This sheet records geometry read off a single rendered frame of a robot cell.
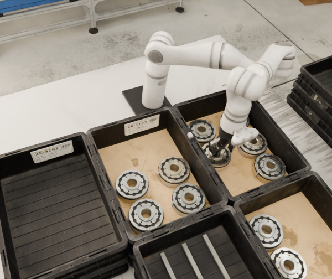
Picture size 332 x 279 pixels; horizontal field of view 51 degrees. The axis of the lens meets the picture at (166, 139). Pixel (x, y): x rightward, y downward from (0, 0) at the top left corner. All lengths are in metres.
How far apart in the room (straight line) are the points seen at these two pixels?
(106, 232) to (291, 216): 0.56
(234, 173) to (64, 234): 0.57
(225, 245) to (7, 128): 0.94
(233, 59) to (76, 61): 1.79
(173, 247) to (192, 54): 0.64
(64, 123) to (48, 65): 1.40
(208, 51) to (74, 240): 0.74
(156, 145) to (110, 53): 1.76
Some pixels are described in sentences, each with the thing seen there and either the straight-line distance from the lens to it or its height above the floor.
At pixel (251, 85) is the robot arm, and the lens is 0.94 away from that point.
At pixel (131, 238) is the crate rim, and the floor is 0.93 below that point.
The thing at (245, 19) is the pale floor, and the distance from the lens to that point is 3.45.
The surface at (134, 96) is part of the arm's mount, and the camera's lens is 1.52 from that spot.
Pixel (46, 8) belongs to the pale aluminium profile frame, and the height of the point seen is 0.30.
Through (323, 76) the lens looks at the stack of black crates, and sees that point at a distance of 2.25.
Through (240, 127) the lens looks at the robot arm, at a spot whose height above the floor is 1.03.
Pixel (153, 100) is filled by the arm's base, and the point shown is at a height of 0.76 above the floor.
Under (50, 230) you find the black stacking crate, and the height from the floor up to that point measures 0.83.
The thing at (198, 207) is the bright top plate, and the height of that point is 0.86.
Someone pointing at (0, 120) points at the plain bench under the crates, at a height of 0.70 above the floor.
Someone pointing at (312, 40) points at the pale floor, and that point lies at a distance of 3.43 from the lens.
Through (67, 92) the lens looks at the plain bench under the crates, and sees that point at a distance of 1.59.
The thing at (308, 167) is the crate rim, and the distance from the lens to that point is 1.16.
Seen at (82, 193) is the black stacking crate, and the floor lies 0.83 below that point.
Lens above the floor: 1.80
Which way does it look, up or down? 52 degrees down
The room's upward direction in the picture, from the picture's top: 6 degrees clockwise
